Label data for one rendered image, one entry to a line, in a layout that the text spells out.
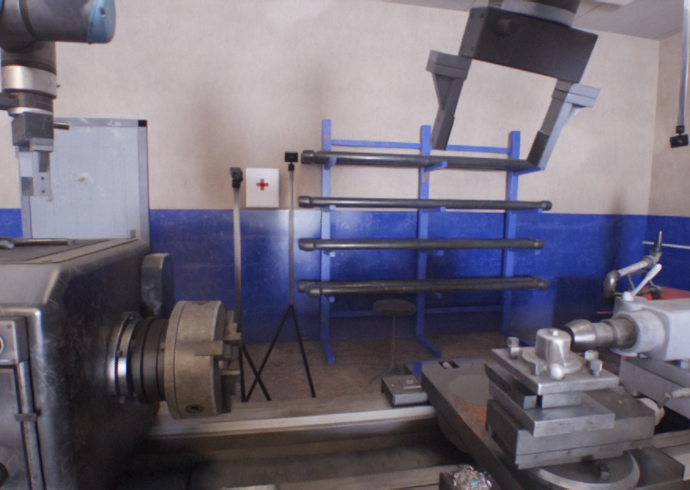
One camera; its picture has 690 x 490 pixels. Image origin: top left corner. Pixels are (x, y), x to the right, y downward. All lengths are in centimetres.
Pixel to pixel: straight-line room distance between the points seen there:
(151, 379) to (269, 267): 311
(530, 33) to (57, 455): 85
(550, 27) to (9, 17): 77
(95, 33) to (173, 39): 343
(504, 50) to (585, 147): 477
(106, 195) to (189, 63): 143
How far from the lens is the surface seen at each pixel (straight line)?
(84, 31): 82
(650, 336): 131
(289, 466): 120
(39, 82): 95
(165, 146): 402
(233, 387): 95
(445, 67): 46
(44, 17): 83
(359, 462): 121
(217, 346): 81
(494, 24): 46
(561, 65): 50
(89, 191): 417
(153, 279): 104
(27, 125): 91
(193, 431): 118
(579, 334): 118
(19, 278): 75
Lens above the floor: 144
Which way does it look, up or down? 6 degrees down
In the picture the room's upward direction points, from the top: 1 degrees clockwise
